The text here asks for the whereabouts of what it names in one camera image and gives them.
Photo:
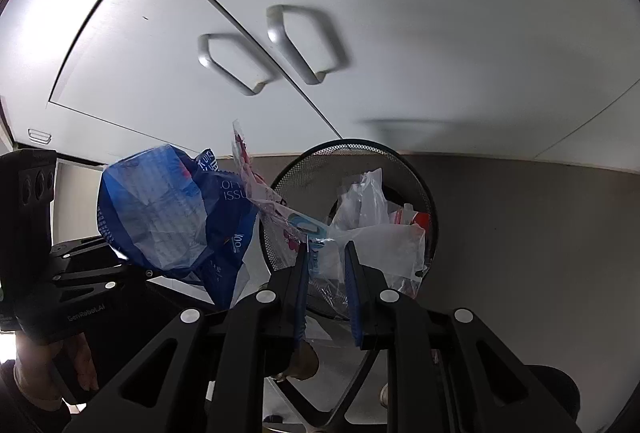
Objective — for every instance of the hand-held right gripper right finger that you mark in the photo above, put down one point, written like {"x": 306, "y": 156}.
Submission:
{"x": 354, "y": 303}

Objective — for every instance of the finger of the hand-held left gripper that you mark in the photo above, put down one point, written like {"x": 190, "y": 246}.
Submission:
{"x": 80, "y": 250}
{"x": 100, "y": 280}

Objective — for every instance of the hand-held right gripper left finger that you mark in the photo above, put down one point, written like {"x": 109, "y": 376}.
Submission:
{"x": 301, "y": 293}

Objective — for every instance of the blue plastic wrapper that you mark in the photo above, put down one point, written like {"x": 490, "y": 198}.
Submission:
{"x": 160, "y": 213}

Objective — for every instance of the clear wrapper with red print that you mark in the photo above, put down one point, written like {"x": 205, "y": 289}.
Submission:
{"x": 255, "y": 193}

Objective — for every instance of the black mesh wastebasket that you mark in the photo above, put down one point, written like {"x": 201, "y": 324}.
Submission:
{"x": 300, "y": 173}

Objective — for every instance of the person's left forearm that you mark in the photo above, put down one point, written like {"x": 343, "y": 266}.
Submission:
{"x": 25, "y": 408}

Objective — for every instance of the person's left hand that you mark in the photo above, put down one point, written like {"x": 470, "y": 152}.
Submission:
{"x": 35, "y": 363}

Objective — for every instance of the white plastic bag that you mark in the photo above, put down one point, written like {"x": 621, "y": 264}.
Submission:
{"x": 385, "y": 253}

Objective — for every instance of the tan shoe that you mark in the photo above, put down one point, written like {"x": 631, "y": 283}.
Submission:
{"x": 302, "y": 363}

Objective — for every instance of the red and white carton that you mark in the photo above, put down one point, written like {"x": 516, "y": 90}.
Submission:
{"x": 412, "y": 217}

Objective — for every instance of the white cabinet door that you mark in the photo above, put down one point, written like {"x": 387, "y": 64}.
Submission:
{"x": 150, "y": 63}
{"x": 450, "y": 38}

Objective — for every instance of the person's dark trousers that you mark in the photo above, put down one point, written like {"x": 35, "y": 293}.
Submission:
{"x": 555, "y": 403}

